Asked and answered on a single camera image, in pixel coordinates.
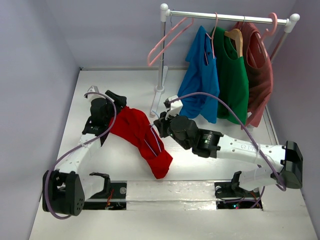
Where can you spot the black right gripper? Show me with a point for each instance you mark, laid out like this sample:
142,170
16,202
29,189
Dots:
161,123

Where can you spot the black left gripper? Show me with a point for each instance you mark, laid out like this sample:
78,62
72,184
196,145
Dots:
119,101

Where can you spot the light blue wire hanger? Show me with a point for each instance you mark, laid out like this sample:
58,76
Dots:
151,126

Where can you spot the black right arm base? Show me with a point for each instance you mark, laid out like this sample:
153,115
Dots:
229,195

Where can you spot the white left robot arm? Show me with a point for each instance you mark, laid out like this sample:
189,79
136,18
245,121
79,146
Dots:
71,181

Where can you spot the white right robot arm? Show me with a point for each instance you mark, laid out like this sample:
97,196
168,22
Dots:
276,164

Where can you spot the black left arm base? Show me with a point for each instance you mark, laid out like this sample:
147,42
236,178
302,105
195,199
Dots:
103,194

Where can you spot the blue t-shirt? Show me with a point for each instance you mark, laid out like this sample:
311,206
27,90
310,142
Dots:
201,76

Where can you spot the green t-shirt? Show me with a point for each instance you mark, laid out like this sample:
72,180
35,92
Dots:
232,75

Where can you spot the dusty red t-shirt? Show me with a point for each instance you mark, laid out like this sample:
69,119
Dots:
259,71

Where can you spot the wooden hanger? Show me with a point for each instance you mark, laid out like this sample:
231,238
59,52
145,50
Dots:
236,35

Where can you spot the thick pink plastic hanger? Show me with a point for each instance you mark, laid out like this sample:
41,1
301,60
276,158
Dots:
271,25

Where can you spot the white and chrome clothes rack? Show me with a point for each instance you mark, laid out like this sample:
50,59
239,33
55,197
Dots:
165,12

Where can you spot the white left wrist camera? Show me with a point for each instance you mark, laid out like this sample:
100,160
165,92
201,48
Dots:
91,93

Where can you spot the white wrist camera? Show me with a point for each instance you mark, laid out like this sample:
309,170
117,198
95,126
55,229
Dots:
91,93
173,106

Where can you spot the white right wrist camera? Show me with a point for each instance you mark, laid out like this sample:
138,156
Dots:
173,106

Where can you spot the thin pink wire hanger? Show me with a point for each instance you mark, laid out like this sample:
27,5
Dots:
212,35

